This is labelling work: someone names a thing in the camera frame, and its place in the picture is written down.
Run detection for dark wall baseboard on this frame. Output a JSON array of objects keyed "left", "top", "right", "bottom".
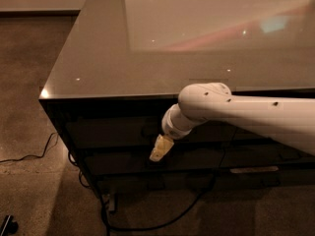
[{"left": 0, "top": 10, "right": 80, "bottom": 18}]

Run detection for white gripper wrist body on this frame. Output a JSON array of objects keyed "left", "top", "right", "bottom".
[{"left": 161, "top": 104, "right": 203, "bottom": 140}]

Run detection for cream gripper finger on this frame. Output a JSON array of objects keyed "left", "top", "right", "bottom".
[{"left": 150, "top": 135, "right": 174, "bottom": 162}]

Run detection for black object on floor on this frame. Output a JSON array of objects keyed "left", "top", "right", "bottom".
[{"left": 0, "top": 215, "right": 19, "bottom": 236}]

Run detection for thick black floor cable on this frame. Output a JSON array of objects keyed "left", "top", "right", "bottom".
[{"left": 67, "top": 147, "right": 227, "bottom": 236}]

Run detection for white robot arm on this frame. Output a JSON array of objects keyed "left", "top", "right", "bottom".
[{"left": 150, "top": 83, "right": 315, "bottom": 162}]

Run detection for dark cabinet with glossy top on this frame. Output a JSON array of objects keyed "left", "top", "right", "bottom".
[{"left": 39, "top": 0, "right": 315, "bottom": 196}]

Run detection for thin black floor cable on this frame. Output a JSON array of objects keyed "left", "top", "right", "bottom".
[{"left": 0, "top": 132, "right": 59, "bottom": 164}]

